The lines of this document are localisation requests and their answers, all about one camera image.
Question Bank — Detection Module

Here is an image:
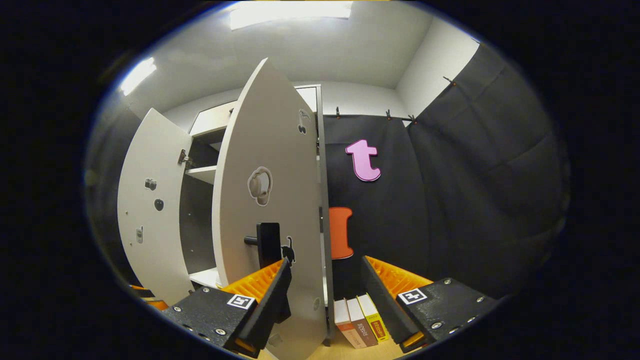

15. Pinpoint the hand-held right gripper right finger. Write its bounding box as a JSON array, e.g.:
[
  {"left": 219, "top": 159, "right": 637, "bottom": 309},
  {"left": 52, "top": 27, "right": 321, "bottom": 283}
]
[{"left": 361, "top": 255, "right": 501, "bottom": 353}]

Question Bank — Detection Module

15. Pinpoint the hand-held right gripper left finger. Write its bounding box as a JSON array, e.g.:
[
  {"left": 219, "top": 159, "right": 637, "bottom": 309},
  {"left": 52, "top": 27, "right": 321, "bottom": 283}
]
[{"left": 162, "top": 257, "right": 292, "bottom": 358}]

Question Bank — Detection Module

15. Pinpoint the white shoe cabinet door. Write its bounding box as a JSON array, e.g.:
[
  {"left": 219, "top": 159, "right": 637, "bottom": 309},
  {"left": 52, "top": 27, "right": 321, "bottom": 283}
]
[
  {"left": 117, "top": 107, "right": 193, "bottom": 306},
  {"left": 211, "top": 57, "right": 331, "bottom": 360}
]

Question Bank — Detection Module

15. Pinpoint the white shoe cabinet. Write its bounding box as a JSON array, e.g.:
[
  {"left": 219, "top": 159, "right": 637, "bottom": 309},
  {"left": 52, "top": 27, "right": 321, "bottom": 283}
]
[{"left": 177, "top": 84, "right": 335, "bottom": 347}]

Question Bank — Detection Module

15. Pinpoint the yellow book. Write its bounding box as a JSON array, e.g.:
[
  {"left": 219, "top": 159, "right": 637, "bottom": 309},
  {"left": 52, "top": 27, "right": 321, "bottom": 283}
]
[{"left": 356, "top": 293, "right": 390, "bottom": 343}]

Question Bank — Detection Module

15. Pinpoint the brown book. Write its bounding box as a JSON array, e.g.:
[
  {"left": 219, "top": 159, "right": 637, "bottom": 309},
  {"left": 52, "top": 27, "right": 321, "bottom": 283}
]
[{"left": 346, "top": 297, "right": 379, "bottom": 347}]

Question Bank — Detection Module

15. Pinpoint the white and red book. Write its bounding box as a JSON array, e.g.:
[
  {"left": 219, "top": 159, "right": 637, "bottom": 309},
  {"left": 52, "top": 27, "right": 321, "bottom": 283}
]
[{"left": 334, "top": 298, "right": 362, "bottom": 349}]

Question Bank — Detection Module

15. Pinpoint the black backdrop cloth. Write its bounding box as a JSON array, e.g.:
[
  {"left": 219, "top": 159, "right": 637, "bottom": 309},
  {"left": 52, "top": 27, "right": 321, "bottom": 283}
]
[{"left": 85, "top": 42, "right": 571, "bottom": 306}]

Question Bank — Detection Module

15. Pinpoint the ceiling light panel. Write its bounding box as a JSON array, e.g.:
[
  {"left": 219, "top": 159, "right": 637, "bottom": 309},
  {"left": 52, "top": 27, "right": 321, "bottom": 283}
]
[
  {"left": 119, "top": 56, "right": 157, "bottom": 97},
  {"left": 229, "top": 0, "right": 354, "bottom": 31}
]

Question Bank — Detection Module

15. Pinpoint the black door handle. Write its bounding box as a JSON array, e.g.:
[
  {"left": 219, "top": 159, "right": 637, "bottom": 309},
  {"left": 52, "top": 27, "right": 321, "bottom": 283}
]
[{"left": 244, "top": 222, "right": 282, "bottom": 269}]

